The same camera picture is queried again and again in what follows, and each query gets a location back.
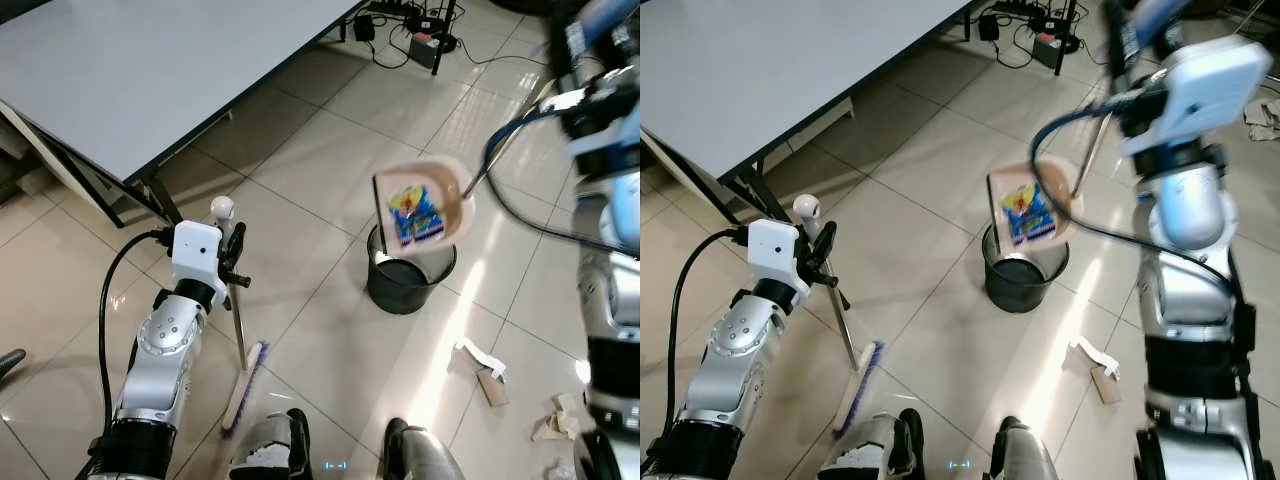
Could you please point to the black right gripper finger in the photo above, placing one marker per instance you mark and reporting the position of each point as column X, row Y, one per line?
column 568, row 45
column 1124, row 35

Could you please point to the broom with purple bristles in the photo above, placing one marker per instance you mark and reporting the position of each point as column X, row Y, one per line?
column 862, row 385
column 246, row 390

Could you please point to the blue yellow snack packet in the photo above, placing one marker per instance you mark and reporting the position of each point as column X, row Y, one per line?
column 1028, row 215
column 415, row 218

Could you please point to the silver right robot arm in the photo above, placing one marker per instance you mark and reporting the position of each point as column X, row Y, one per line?
column 605, row 290
column 1190, row 290

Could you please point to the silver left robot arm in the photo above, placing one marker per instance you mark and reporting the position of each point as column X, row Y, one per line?
column 160, row 360
column 735, row 360

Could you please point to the crumpled white paper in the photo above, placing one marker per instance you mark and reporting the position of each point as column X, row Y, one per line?
column 1264, row 118

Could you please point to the black plug adapter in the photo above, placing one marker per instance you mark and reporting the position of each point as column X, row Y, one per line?
column 988, row 28
column 363, row 28

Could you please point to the black waste bin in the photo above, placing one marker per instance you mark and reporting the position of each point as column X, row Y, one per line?
column 410, row 285
column 1025, row 282

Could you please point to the robot left leg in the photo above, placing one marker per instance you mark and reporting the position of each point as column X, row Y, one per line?
column 270, row 450
column 870, row 450

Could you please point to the robot leg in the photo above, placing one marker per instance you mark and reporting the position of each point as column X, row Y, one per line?
column 1020, row 455
column 270, row 450
column 870, row 450
column 420, row 455

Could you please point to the grey table with black legs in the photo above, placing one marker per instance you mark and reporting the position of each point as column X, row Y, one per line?
column 150, row 70
column 780, row 70

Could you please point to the dark rounded object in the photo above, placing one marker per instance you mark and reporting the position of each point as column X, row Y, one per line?
column 10, row 364

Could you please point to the robot right leg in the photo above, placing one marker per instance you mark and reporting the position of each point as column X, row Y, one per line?
column 420, row 455
column 1020, row 455

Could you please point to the brown cardboard piece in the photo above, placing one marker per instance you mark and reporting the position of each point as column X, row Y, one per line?
column 1107, row 385
column 494, row 388

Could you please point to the crumpled beige paper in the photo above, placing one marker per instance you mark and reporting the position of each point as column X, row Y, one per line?
column 555, row 422

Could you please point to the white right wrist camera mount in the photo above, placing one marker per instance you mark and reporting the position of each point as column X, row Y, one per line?
column 1205, row 90
column 568, row 99

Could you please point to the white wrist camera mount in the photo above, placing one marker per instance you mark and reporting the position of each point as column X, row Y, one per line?
column 1205, row 90
column 568, row 99
column 193, row 250
column 770, row 250

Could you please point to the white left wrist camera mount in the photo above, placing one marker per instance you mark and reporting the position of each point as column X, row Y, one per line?
column 770, row 250
column 193, row 250

